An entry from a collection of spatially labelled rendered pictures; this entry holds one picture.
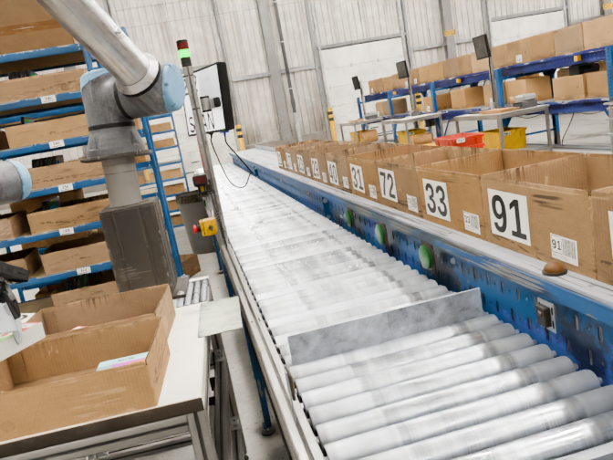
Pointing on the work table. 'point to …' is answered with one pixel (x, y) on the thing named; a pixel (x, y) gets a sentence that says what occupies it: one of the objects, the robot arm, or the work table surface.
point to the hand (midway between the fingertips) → (6, 338)
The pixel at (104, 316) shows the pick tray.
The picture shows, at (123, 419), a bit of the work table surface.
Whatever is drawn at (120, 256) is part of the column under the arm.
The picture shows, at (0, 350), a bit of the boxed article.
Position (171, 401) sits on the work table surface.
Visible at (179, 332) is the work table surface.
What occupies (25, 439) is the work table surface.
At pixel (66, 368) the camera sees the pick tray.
